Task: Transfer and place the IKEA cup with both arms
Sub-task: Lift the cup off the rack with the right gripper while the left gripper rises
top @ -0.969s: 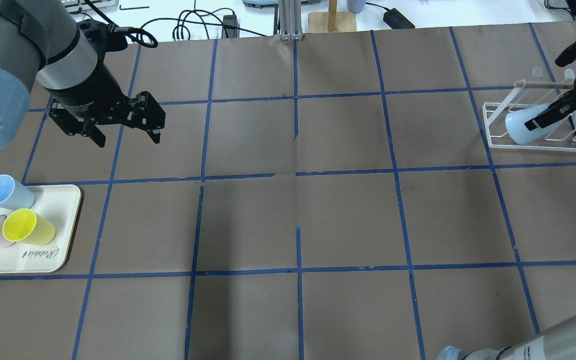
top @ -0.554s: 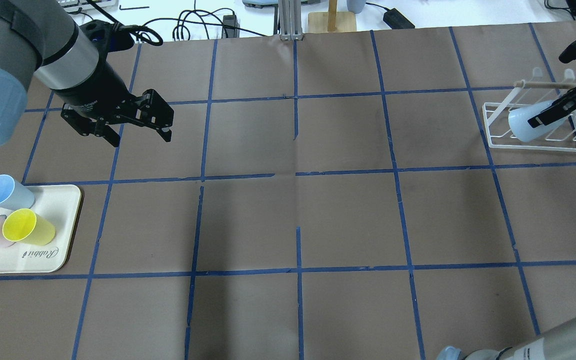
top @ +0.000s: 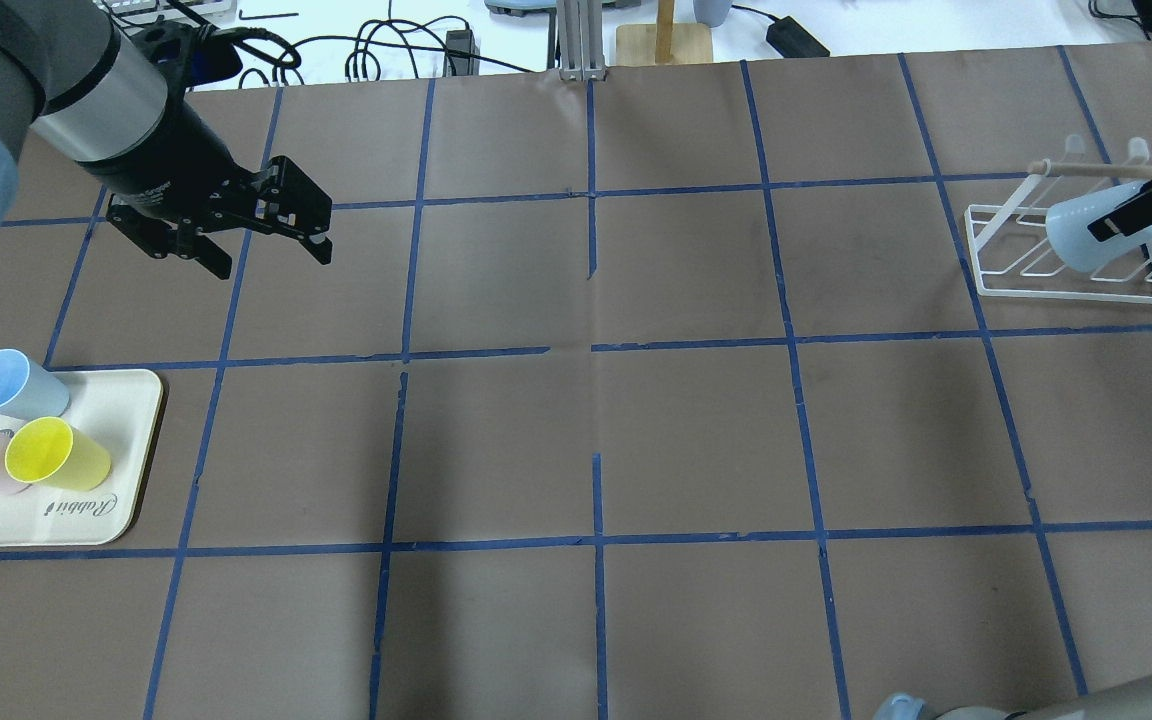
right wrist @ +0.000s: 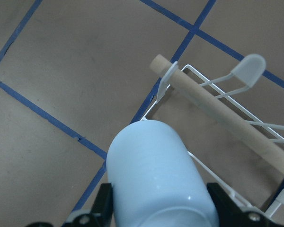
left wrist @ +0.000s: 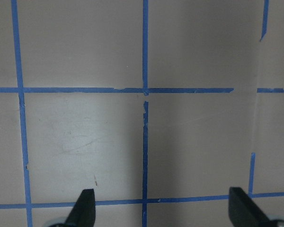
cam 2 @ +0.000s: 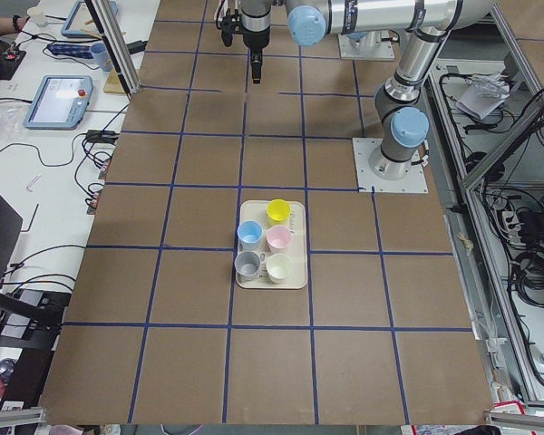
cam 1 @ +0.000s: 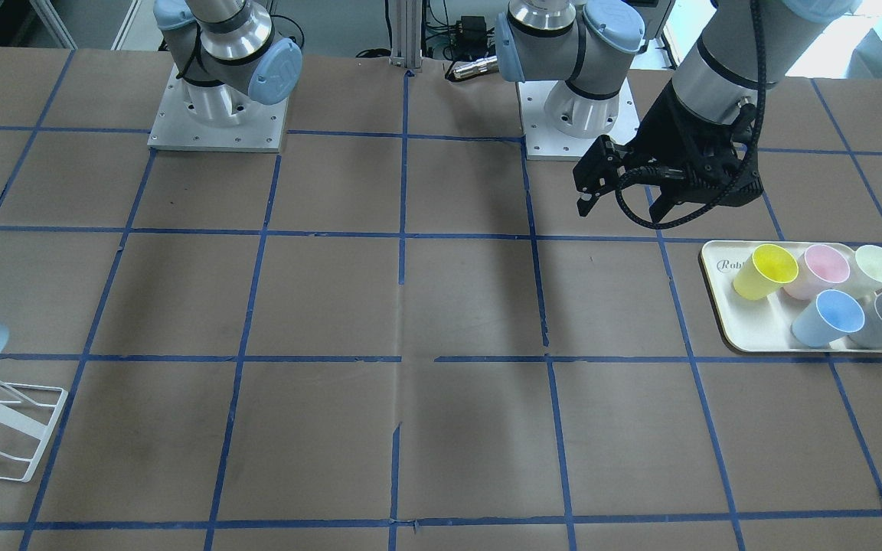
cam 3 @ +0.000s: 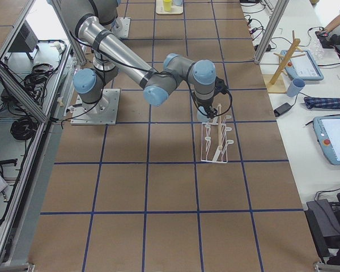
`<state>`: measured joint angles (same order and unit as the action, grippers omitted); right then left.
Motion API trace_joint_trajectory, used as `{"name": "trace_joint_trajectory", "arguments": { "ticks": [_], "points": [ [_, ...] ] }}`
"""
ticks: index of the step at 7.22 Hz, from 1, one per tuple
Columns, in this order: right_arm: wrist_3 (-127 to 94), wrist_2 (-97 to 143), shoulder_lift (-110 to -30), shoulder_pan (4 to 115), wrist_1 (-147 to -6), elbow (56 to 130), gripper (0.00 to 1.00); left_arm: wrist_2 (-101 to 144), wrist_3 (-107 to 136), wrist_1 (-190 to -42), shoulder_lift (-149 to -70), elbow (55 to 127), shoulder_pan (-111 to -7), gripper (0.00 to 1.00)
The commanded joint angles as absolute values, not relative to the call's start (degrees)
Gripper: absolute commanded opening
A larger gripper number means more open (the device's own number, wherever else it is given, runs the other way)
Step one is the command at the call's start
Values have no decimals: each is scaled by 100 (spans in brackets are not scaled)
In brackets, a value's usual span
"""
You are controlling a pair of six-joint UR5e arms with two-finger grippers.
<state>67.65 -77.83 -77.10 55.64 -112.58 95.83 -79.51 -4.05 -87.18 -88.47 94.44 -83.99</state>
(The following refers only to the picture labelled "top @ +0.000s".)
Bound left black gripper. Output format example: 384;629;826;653
81;96;333;281

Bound light blue ikea cup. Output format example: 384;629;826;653
1045;180;1152;273

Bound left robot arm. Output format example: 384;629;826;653
0;1;333;279

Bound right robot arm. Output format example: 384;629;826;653
942;135;1152;719

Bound blue cup on tray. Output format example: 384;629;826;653
0;348;70;420

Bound yellow cup on tray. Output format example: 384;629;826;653
5;416;113;492

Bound blue cup on desk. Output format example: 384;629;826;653
692;0;733;29

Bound cream serving tray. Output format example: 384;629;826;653
0;369;166;547

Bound black power adapter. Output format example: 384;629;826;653
765;15;832;59

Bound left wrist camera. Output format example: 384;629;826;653
131;20;244;90

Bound white wire cup rack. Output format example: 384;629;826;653
963;135;1152;305

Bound aluminium frame post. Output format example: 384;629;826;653
556;0;607;82

